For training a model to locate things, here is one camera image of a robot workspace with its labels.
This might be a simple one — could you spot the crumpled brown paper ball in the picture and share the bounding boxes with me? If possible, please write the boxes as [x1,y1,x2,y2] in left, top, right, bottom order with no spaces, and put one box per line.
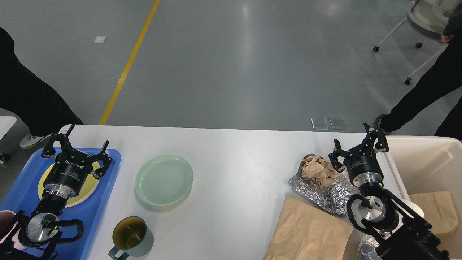
[301,155,337,187]

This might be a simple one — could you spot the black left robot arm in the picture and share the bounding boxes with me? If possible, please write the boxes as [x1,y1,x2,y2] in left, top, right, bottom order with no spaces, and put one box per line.
[1,125,113,260]

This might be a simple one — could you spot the person in black left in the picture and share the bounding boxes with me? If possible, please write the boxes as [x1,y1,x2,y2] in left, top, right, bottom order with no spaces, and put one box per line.
[0,28,82,149]

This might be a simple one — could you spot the small foil wrapper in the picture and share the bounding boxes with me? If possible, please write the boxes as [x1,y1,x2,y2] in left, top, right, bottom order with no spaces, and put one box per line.
[356,235,381,260]

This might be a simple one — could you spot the person in black right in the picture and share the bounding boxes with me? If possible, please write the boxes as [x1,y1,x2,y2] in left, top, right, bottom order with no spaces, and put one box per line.
[373,4,462,135]

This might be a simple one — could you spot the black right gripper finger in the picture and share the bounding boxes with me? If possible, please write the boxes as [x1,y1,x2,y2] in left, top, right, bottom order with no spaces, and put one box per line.
[328,139,353,173]
[363,123,389,155]

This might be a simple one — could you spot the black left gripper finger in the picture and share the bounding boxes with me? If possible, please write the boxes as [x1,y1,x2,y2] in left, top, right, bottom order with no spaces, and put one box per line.
[41,125,75,159]
[88,140,113,179]

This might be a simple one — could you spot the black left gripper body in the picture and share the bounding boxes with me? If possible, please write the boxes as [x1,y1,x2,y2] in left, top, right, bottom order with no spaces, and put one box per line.
[43,148,103,197]

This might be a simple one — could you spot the blue plastic tray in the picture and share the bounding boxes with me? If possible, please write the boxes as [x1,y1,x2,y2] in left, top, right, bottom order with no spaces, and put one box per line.
[0,149,121,260]

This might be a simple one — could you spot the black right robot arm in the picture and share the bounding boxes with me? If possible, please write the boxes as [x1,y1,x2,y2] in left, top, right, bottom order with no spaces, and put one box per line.
[328,123,449,260]

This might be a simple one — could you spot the beige plastic bin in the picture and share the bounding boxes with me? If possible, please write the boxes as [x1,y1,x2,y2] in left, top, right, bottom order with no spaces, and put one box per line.
[383,136,462,260]

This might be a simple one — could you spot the white side table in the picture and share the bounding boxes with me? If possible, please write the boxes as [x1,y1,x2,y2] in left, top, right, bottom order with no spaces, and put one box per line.
[0,116,17,165]

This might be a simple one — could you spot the light green plate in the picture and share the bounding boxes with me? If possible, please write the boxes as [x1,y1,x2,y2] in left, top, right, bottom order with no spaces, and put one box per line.
[134,154,193,206]

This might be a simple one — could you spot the brown paper bag in bin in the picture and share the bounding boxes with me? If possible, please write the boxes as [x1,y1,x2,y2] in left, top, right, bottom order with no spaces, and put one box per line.
[409,191,460,237]

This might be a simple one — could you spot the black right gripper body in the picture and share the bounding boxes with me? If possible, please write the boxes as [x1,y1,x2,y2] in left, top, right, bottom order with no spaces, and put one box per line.
[343,145,383,187]

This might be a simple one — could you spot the yellow plate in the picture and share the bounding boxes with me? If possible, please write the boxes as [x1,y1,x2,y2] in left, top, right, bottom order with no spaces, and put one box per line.
[37,163,99,208]

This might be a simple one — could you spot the white office chair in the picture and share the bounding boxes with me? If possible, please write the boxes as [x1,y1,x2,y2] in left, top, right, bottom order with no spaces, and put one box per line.
[373,0,461,85]

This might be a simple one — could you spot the teal mug yellow inside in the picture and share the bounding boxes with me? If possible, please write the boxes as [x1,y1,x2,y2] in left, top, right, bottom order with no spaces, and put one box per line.
[108,216,154,260]

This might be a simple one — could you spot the pink ribbed mug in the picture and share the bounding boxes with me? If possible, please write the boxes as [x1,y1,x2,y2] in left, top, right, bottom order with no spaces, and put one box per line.
[0,210,20,250]

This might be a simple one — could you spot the flat brown paper bag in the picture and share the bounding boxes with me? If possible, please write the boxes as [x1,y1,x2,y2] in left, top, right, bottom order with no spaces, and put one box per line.
[264,196,353,260]

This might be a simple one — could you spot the person in black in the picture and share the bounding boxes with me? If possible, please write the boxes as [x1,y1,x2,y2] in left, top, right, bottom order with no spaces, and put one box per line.
[373,4,462,135]
[0,28,82,149]

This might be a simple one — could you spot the crumpled aluminium foil sheet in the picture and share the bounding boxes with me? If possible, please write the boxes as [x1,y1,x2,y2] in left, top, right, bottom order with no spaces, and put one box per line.
[288,154,359,219]

